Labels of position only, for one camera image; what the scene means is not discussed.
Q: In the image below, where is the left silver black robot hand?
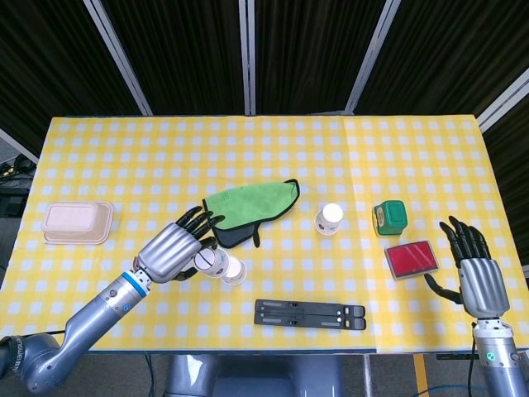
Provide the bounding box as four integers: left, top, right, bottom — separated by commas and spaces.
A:
136, 208, 226, 285

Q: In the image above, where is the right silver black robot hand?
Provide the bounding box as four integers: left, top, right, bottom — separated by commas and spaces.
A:
423, 214, 511, 320

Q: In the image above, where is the white paper cup lined base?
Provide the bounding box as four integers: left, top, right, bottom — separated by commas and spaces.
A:
193, 247, 231, 279

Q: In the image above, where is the white paper cup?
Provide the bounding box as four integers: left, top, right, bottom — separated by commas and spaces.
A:
218, 256, 248, 287
315, 203, 345, 237

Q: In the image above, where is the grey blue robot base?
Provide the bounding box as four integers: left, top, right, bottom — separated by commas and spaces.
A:
164, 353, 345, 397

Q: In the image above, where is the red flat card case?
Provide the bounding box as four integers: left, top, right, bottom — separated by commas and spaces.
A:
384, 239, 440, 282

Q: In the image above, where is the green cloth black trim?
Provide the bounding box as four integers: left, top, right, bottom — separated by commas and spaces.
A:
202, 178, 302, 251

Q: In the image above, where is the beige food container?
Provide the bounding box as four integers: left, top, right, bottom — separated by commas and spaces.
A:
40, 201, 115, 246

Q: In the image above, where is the small green box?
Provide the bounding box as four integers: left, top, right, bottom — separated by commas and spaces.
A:
371, 199, 408, 238

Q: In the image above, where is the black ribbed partition panel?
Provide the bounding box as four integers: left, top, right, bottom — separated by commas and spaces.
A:
482, 105, 529, 268
100, 0, 249, 117
355, 0, 529, 122
0, 0, 142, 160
253, 0, 390, 115

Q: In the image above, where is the yellow white checked tablecloth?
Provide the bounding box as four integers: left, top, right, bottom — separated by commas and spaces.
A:
0, 114, 529, 355

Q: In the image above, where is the grey table leg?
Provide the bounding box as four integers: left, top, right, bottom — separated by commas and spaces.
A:
362, 352, 372, 397

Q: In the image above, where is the black folding stand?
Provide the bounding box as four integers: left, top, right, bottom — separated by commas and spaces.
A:
254, 299, 368, 331

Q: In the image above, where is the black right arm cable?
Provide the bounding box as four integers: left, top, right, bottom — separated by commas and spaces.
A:
468, 322, 478, 397

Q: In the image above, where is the blue floor cable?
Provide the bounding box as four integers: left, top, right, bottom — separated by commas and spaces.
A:
424, 382, 483, 393

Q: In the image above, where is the black cable under table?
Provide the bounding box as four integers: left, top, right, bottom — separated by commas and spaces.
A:
143, 352, 157, 397

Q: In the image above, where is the black floor cable bundle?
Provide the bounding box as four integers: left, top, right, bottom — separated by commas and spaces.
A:
0, 151, 36, 179

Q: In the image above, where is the grey partition frame post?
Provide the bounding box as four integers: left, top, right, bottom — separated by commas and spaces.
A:
476, 69, 529, 130
0, 127, 41, 165
82, 0, 155, 117
344, 0, 403, 115
238, 0, 257, 117

